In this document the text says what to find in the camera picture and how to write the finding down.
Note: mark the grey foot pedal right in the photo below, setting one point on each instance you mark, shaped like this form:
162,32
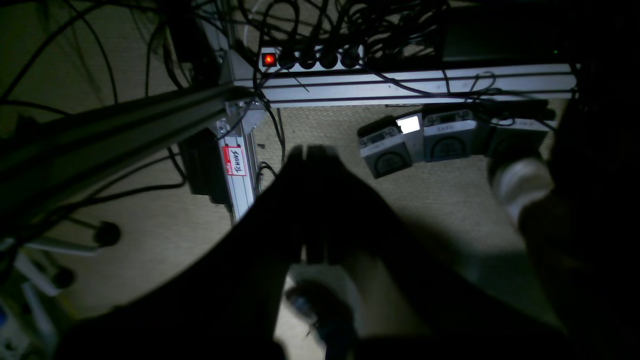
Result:
517,134

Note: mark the grey foot pedal middle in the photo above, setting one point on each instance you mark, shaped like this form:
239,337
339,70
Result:
449,135

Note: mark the black power strip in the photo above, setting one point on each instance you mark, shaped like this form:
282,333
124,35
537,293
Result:
346,58

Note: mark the aluminium frame rail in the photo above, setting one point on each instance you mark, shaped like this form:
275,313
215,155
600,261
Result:
363,88

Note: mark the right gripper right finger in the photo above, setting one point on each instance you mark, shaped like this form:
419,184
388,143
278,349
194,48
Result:
415,305

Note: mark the aluminium frame post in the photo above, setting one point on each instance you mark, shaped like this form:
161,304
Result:
238,149

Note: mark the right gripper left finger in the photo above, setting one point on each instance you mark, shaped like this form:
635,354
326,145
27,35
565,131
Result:
224,307

